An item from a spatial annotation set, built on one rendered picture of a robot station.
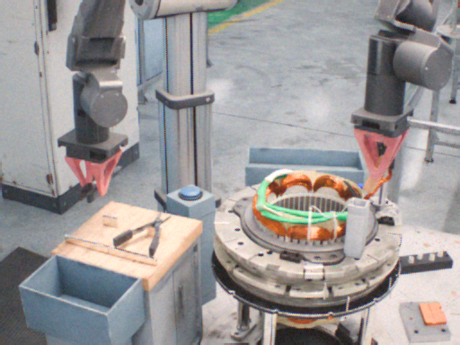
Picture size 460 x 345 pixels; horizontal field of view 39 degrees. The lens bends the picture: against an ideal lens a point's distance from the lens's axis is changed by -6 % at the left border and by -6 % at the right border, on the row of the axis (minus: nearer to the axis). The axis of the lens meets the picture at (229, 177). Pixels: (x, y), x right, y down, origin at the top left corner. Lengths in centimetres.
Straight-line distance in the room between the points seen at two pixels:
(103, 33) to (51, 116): 230
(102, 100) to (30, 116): 240
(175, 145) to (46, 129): 186
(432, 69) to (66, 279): 68
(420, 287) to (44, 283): 85
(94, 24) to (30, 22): 221
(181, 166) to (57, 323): 59
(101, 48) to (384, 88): 42
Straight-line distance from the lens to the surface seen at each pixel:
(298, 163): 151
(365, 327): 120
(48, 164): 339
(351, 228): 103
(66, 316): 104
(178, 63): 145
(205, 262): 141
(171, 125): 149
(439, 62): 88
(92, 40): 101
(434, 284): 159
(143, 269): 108
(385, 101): 93
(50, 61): 321
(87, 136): 106
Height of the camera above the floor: 166
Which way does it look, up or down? 26 degrees down
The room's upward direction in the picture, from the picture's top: straight up
